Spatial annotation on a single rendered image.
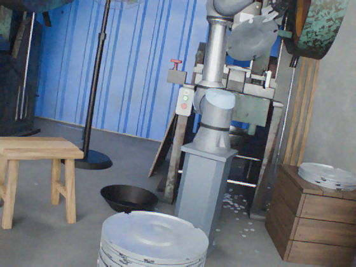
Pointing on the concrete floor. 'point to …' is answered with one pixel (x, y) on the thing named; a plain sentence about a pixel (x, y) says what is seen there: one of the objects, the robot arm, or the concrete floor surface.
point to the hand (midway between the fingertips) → (264, 19)
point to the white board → (164, 145)
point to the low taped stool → (63, 145)
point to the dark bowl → (128, 198)
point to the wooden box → (311, 221)
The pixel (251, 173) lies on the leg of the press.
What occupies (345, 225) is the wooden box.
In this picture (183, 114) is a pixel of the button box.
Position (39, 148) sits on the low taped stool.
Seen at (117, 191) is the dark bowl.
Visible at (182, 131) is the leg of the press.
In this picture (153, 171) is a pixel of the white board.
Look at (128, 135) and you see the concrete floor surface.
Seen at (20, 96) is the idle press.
